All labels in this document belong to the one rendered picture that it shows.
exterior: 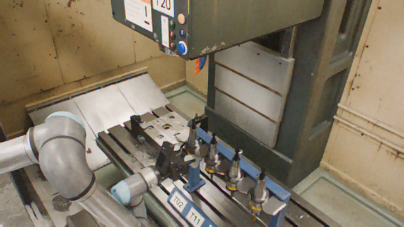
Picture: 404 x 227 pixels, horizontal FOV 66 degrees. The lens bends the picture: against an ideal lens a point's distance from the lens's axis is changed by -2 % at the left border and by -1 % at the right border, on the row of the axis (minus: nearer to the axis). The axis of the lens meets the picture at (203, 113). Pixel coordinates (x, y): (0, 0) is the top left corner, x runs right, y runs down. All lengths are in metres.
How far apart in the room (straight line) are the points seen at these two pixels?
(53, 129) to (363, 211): 1.66
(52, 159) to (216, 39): 0.53
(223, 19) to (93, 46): 1.45
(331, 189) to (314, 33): 1.03
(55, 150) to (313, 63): 1.05
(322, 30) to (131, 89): 1.48
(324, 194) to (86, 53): 1.73
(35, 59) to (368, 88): 1.86
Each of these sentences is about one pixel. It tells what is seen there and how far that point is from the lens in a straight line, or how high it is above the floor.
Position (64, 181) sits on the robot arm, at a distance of 0.87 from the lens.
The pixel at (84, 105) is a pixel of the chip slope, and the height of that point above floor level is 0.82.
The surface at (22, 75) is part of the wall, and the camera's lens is 2.15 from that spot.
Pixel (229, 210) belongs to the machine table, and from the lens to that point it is 1.41.
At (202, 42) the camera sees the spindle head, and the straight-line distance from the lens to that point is 0.87.
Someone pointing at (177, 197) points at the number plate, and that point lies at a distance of 1.39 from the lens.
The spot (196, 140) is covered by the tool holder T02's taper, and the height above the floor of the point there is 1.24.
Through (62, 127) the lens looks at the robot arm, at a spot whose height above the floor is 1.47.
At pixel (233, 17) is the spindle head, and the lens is 0.93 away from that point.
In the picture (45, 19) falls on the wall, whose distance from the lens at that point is 2.09.
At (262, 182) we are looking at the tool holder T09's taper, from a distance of 1.00.
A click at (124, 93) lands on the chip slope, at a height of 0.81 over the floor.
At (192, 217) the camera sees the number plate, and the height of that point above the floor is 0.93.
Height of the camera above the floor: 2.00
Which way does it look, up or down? 35 degrees down
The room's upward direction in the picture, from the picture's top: 2 degrees clockwise
